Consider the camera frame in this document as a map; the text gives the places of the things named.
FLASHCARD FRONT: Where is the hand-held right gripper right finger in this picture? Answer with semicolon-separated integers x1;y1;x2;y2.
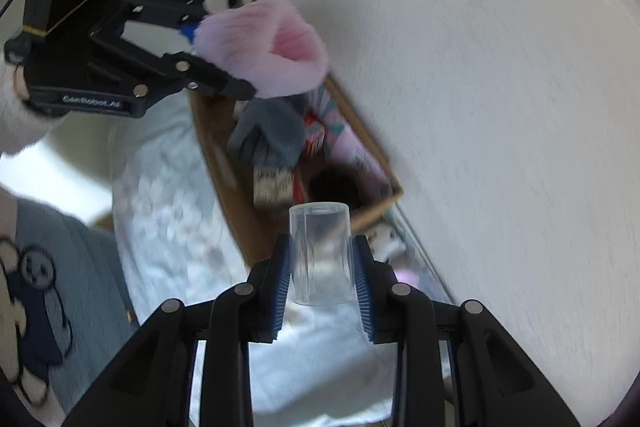
351;234;583;427

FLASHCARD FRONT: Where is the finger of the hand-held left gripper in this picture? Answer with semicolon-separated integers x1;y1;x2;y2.
100;0;210;42
92;34;257;105

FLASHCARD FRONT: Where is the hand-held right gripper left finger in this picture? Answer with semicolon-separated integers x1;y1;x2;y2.
62;234;293;427

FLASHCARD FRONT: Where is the clear plastic cup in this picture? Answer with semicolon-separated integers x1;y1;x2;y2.
289;202;357;307

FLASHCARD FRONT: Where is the pink fluffy slipper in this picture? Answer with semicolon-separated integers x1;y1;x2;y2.
392;269;426;293
192;0;330;98

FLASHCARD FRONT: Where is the grey fluffy slipper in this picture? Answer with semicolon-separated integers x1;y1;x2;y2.
227;97;307;170

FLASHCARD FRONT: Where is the cardboard box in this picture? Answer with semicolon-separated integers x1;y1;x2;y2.
190;74;405;270

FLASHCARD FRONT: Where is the white tissue pack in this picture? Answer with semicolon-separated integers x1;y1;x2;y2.
252;164;296;206

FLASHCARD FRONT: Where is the black cloth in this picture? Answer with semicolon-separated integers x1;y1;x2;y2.
309;169;368;212

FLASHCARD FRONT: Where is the red snack box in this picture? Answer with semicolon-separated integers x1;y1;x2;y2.
295;112;328;202

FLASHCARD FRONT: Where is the person's left forearm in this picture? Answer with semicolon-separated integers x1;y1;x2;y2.
0;62;71;155

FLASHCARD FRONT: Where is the white panda plush slipper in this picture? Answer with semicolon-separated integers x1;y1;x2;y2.
367;224;407;265

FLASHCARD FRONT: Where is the pale floral blanket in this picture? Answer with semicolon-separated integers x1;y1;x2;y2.
110;97;456;423

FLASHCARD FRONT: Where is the grey penguin print cloth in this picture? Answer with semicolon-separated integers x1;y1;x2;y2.
0;189;141;427

